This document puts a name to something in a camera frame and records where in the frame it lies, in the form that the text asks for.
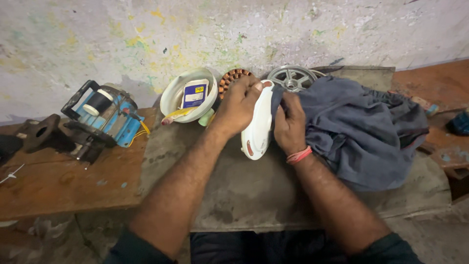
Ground white fan motor bowl cover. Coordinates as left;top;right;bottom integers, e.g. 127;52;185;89
160;67;219;124

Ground grey cloth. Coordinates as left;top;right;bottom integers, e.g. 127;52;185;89
270;76;429;192

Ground pink thread wristband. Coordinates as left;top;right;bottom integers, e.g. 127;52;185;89
286;145;313;165

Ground copper wound stator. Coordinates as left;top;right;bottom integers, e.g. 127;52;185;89
218;68;253;100

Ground rusty metal flange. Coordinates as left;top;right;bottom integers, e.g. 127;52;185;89
15;114;62;154

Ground yellow wire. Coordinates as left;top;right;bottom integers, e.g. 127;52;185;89
127;120;151;148

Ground light green cylinder part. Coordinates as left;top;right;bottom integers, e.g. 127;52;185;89
198;109;215;127

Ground person's left hand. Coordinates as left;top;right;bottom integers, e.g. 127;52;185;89
212;75;264;139

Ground white cable tie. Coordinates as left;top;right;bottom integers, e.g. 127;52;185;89
0;164;25;185

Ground black object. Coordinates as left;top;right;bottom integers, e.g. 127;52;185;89
0;134;24;166

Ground blue and white small box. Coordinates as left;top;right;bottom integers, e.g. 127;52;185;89
182;79;210;109

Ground brown wooden board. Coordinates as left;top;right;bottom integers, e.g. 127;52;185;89
0;107;158;221

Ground person's right hand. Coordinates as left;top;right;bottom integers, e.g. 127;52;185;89
274;92;307;157

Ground person's dark trousers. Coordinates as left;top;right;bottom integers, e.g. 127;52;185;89
103;229;424;264

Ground blue electric pump motor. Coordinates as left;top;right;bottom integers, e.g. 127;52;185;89
61;79;146;164

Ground silver spoked metal wheel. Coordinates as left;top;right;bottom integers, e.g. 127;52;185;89
267;65;319;92

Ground blue object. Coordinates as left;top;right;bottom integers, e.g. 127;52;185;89
446;109;469;136

